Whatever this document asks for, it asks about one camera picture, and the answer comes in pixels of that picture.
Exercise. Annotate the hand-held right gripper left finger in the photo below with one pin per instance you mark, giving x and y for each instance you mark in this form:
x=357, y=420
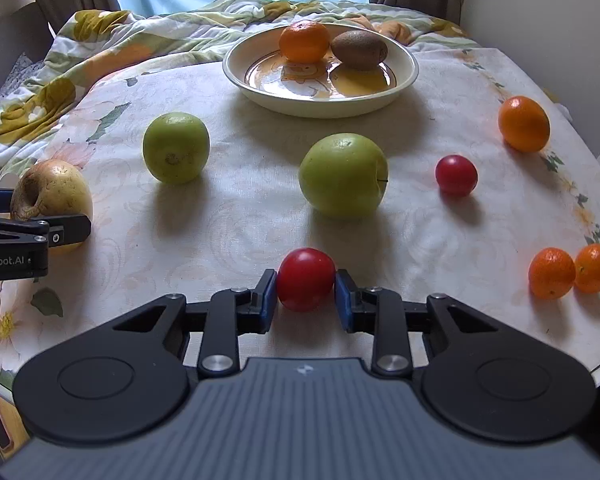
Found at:
x=267, y=300

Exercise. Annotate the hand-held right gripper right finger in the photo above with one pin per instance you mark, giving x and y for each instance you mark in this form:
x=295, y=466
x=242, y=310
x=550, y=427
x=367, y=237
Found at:
x=344, y=305

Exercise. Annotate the yellow wrinkled apple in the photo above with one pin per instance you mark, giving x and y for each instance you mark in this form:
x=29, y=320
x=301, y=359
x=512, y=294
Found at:
x=55, y=185

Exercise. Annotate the large green apple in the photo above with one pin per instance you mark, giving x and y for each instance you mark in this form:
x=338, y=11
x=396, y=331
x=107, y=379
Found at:
x=342, y=175

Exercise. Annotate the small green apple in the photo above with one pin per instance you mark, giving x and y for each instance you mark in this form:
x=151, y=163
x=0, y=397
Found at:
x=176, y=147

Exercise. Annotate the small red tomato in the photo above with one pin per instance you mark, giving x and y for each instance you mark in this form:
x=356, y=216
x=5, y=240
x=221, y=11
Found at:
x=456, y=175

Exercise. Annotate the cream ceramic bowl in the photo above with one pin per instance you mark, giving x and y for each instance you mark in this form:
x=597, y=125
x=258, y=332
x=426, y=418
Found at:
x=330, y=105

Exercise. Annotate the small tangerine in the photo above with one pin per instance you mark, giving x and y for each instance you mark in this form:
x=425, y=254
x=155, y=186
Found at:
x=594, y=269

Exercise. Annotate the smooth orange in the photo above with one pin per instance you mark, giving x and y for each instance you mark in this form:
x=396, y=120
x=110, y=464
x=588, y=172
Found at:
x=524, y=124

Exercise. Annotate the cream floral tablecloth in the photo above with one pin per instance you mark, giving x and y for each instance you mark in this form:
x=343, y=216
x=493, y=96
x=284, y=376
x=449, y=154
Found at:
x=230, y=220

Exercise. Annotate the grey patterned cloth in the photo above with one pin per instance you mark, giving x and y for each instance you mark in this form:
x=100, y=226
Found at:
x=10, y=80

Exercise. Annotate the green striped floral blanket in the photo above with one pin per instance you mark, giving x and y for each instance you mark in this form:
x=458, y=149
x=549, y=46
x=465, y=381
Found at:
x=80, y=50

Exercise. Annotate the bumpy tangerine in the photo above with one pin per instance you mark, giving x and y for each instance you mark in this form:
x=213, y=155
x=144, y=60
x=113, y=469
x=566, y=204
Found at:
x=551, y=272

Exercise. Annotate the brown kiwi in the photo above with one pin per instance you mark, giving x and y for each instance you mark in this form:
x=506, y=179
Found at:
x=360, y=49

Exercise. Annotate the large orange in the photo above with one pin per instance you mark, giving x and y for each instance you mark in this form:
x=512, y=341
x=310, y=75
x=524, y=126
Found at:
x=304, y=40

